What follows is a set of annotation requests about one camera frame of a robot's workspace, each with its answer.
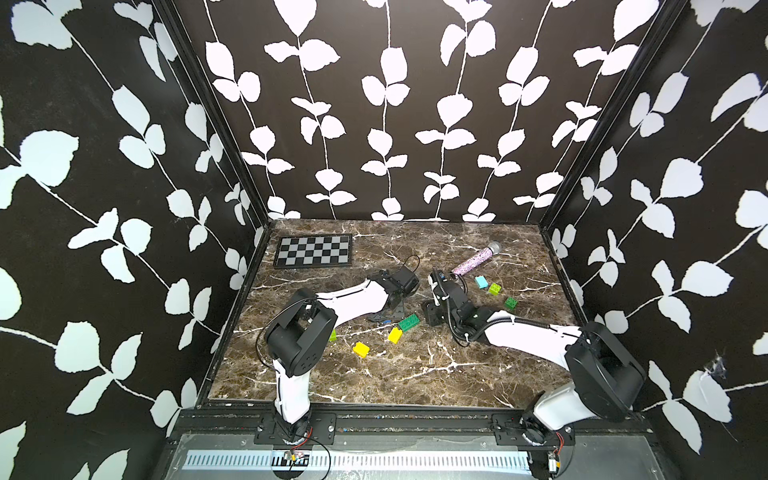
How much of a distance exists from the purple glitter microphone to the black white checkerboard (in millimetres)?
396

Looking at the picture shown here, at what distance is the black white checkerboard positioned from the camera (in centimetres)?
107

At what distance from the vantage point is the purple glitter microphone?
1057 millimetres
